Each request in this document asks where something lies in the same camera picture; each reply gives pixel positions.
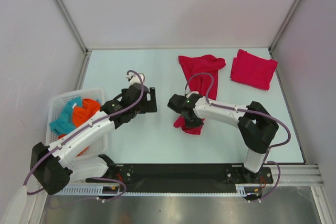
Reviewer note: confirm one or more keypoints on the white plastic laundry basket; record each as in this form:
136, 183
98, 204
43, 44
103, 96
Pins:
60, 119

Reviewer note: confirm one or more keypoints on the orange t shirt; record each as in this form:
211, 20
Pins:
84, 116

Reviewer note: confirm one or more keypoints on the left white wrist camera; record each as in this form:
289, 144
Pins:
135, 78

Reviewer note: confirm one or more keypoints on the grey slotted cable duct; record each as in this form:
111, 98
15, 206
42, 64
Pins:
160, 188

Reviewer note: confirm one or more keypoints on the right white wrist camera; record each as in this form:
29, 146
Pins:
189, 93

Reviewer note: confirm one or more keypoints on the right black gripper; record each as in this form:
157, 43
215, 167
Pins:
197, 123

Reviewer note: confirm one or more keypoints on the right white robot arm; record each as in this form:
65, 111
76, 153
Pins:
256, 126

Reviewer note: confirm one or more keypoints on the teal t shirt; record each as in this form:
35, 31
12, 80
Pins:
63, 119

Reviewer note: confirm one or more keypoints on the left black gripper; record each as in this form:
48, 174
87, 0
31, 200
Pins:
149, 105

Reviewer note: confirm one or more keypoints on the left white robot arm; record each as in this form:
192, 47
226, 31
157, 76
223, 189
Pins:
57, 164

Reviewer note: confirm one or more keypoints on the folded magenta t shirt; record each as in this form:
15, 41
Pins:
252, 70

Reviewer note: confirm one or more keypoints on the magenta t shirt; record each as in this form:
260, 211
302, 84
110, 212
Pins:
252, 70
207, 63

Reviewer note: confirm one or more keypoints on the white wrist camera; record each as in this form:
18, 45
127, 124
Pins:
135, 78
189, 93

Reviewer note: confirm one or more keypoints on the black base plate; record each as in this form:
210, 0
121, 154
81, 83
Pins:
233, 173

